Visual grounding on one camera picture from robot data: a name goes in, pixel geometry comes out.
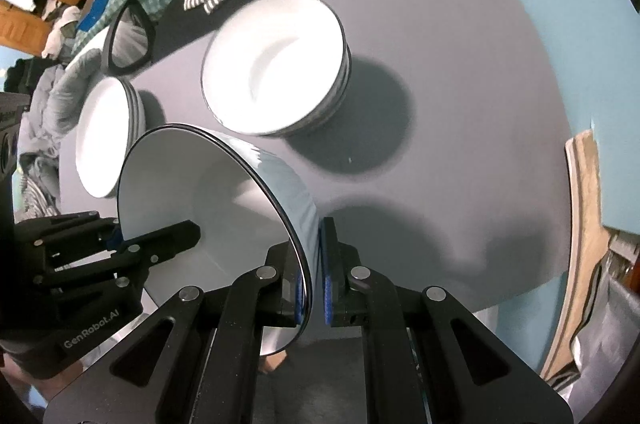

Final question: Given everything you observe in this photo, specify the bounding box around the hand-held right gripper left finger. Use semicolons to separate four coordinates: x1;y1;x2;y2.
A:
42;241;308;424

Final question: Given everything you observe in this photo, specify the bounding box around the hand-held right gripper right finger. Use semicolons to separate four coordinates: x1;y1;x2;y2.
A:
322;218;573;424

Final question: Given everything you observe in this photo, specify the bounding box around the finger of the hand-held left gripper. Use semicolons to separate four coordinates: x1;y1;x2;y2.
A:
102;219;202;280
15;211;124;270

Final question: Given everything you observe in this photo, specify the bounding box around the small white plate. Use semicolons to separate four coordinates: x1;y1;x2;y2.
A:
75;77;138;200

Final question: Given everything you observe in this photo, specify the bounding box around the grey striped cloth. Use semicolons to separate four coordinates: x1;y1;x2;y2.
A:
17;174;63;220

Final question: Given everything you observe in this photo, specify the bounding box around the person's foot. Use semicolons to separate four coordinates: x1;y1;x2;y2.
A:
259;348;290;374

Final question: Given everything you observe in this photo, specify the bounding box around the grey puffy jacket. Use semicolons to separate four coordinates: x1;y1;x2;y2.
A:
17;49;106;165

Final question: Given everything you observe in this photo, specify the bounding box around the wooden board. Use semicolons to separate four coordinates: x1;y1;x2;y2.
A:
540;129;607;385

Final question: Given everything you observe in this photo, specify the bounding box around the silver bag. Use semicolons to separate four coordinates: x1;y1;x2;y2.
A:
570;229;640;380

